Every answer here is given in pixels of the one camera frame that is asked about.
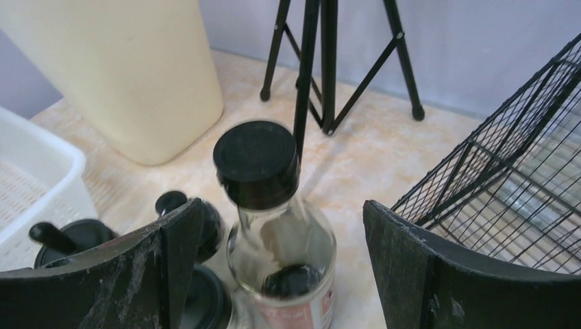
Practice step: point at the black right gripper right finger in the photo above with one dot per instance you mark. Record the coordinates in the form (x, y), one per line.
(425, 281)

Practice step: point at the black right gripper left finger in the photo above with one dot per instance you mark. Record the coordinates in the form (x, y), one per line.
(138, 280)

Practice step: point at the black-lid clear jar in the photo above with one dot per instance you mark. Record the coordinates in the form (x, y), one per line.
(208, 304)

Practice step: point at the black-lid jar white beads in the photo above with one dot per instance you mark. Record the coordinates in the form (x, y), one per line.
(76, 237)

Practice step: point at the shiny black-lid spice jar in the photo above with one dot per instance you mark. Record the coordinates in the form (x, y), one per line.
(209, 224)

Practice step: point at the tall sauce bottle black cap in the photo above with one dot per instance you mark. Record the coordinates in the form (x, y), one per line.
(282, 250)

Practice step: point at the white plastic perforated basket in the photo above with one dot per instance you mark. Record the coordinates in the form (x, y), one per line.
(41, 180)

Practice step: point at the cream plastic waste bin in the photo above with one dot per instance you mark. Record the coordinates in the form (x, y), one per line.
(140, 72)

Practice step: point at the black tripod music stand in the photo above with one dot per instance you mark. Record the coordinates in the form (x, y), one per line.
(316, 83)

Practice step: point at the black wire basket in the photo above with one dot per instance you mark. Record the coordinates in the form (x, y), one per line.
(511, 189)

